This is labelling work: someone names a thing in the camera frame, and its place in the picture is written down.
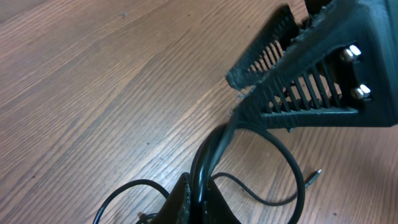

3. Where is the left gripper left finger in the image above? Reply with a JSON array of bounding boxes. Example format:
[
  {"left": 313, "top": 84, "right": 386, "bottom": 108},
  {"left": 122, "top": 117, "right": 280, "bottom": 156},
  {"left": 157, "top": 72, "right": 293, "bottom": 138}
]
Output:
[{"left": 150, "top": 172, "right": 190, "bottom": 224}]

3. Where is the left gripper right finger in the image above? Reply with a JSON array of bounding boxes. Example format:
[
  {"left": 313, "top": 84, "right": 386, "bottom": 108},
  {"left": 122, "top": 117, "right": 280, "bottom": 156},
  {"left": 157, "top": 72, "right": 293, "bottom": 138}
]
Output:
[{"left": 203, "top": 179, "right": 241, "bottom": 224}]

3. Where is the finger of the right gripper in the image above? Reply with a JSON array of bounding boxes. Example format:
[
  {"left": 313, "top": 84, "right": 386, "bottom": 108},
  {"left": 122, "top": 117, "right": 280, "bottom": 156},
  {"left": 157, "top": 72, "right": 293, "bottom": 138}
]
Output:
[
  {"left": 226, "top": 4, "right": 299, "bottom": 90},
  {"left": 234, "top": 0, "right": 397, "bottom": 129}
]

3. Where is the thick black USB cable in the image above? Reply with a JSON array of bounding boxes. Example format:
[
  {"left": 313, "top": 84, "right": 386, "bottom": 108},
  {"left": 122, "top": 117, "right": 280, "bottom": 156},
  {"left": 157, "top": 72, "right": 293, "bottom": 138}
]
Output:
[{"left": 189, "top": 121, "right": 306, "bottom": 224}]

